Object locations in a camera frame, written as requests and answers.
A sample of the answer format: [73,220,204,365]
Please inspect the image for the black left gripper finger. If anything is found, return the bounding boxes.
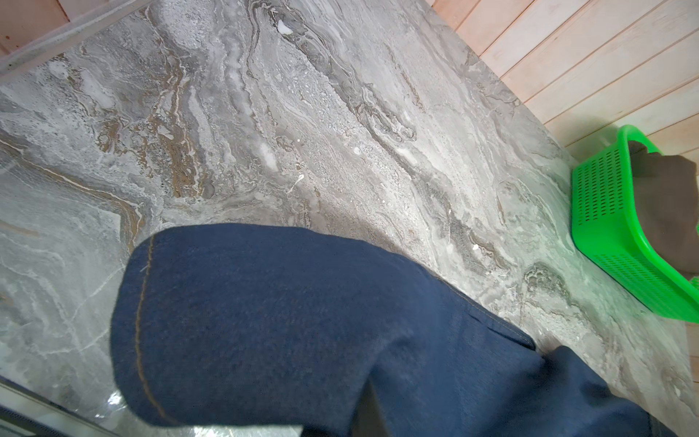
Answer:
[349,381,391,437]

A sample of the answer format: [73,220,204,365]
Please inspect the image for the folded dark brown trousers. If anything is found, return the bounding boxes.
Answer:
[628,141,698,280]

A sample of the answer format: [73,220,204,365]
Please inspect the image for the dark blue denim jeans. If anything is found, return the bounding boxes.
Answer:
[110,223,670,436]

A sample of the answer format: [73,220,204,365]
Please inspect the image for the green perforated plastic basket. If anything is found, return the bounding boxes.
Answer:
[572,125,698,323]

